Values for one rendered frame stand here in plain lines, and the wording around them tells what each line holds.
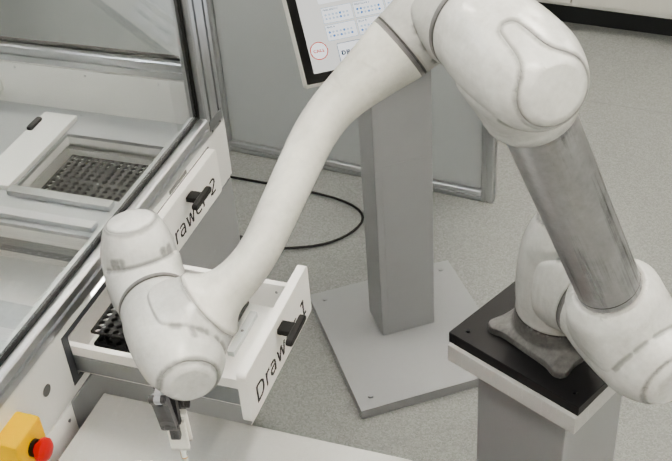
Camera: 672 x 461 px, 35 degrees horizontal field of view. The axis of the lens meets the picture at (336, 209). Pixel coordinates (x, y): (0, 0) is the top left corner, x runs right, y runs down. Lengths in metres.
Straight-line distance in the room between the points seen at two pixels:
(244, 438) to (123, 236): 0.56
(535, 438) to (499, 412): 0.08
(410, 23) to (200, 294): 0.44
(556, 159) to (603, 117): 2.70
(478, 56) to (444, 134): 2.27
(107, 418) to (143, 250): 0.59
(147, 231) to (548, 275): 0.71
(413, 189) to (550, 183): 1.37
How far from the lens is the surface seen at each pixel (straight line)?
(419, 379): 2.96
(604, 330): 1.66
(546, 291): 1.83
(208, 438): 1.88
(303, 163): 1.40
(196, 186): 2.21
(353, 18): 2.45
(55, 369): 1.88
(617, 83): 4.33
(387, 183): 2.74
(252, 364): 1.75
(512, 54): 1.26
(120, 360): 1.87
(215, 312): 1.34
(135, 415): 1.95
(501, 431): 2.12
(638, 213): 3.63
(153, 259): 1.44
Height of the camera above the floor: 2.15
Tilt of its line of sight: 36 degrees down
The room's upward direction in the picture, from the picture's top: 5 degrees counter-clockwise
